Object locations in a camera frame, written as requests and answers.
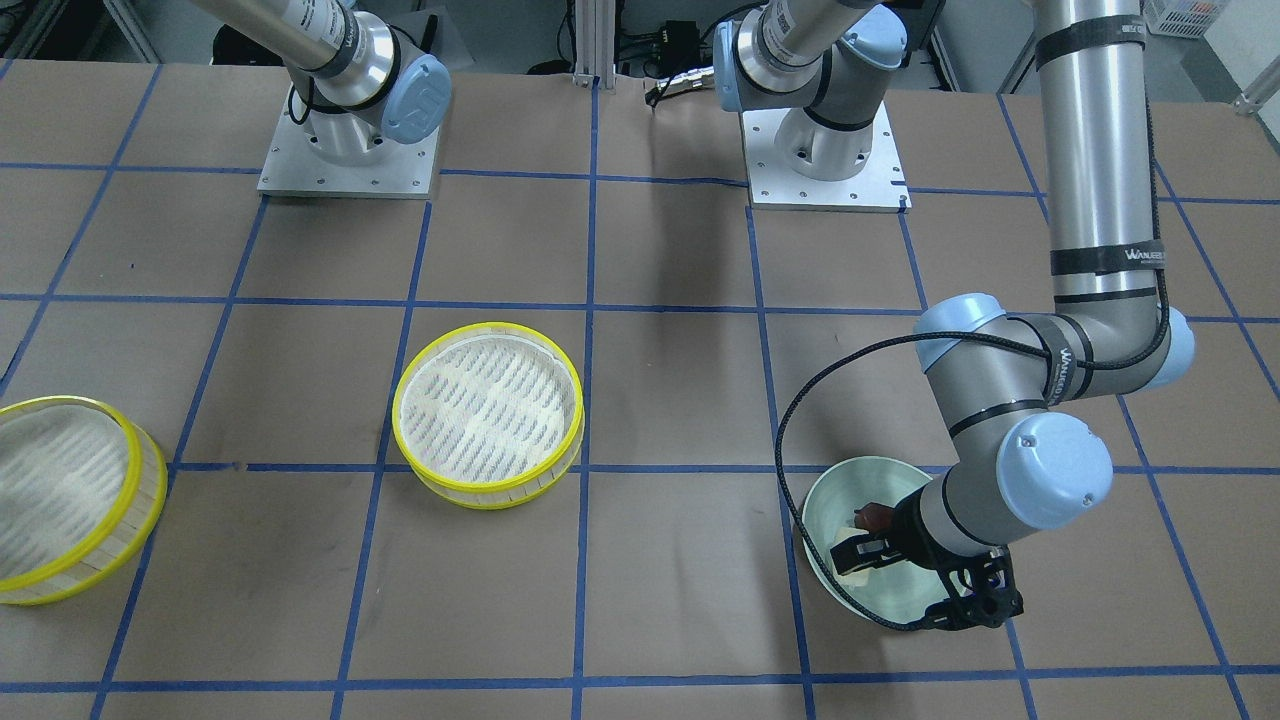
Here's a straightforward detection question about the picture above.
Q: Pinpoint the black electronics box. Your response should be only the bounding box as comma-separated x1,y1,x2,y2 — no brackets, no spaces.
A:
655,20,701,64

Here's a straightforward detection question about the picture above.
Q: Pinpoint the white steamed bun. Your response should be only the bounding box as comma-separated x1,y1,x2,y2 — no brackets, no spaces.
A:
829,527,886,587

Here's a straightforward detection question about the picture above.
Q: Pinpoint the light green plate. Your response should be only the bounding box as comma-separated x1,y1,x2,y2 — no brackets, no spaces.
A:
801,456,945,624

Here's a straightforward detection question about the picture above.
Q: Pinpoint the yellow steamer basket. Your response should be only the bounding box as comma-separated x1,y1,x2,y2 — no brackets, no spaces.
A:
1,395,168,606
390,322,586,510

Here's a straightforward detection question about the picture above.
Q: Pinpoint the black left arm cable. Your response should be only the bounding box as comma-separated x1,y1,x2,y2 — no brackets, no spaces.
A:
774,29,1171,633

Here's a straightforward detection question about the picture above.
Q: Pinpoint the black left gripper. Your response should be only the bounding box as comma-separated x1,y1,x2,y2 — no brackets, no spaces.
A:
829,489,946,577

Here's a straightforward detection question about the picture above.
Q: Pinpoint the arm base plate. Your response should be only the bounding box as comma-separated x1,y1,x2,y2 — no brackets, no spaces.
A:
740,102,913,213
257,88,442,200

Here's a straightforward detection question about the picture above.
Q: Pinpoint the aluminium frame post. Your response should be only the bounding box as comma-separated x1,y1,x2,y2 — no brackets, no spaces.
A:
571,0,621,94

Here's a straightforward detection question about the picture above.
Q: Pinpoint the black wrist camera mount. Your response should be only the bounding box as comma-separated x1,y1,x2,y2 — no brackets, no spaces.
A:
922,546,1025,632

